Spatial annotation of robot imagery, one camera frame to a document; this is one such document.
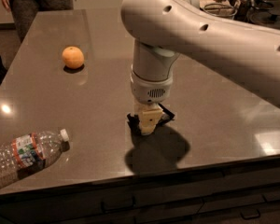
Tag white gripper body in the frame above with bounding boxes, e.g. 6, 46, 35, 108
130, 67, 173, 104

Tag black rxbar chocolate wrapper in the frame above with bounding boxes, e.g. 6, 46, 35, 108
127, 104, 175, 135

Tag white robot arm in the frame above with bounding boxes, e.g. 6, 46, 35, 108
121, 0, 280, 135

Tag clear plastic water bottle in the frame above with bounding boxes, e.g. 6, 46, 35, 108
0, 129, 70, 189

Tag orange fruit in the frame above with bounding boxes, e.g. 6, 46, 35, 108
62, 47, 84, 69

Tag person in grey pants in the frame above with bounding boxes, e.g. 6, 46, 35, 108
9, 0, 74, 42

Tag black drawer handle left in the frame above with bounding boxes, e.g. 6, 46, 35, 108
101, 196, 136, 214

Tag black drawer handle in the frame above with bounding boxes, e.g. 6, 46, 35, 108
101, 196, 136, 214
240, 209, 260, 220

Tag black drawer handle right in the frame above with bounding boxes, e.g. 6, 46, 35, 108
240, 209, 260, 220

